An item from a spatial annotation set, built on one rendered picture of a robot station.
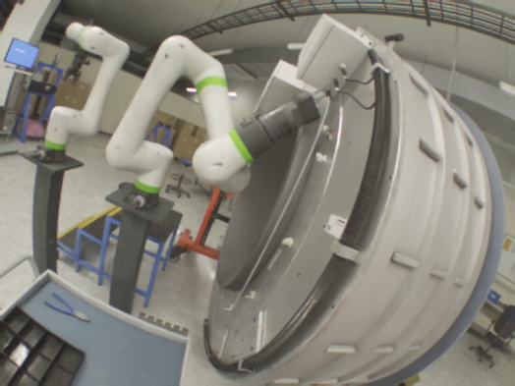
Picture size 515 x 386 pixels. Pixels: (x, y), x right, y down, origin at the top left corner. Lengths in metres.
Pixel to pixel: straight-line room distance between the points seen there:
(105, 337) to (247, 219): 0.95
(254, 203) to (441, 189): 1.08
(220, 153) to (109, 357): 0.63
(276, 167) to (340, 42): 0.89
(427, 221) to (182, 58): 0.75
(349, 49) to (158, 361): 0.98
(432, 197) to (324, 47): 0.41
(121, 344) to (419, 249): 0.76
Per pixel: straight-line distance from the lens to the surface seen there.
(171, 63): 0.76
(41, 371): 0.70
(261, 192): 1.32
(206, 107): 0.74
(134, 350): 0.74
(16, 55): 3.85
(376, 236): 0.29
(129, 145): 0.82
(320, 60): 0.60
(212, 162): 0.50
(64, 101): 7.02
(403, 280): 0.38
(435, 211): 0.39
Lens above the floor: 1.29
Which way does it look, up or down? 9 degrees down
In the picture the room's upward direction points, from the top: 24 degrees clockwise
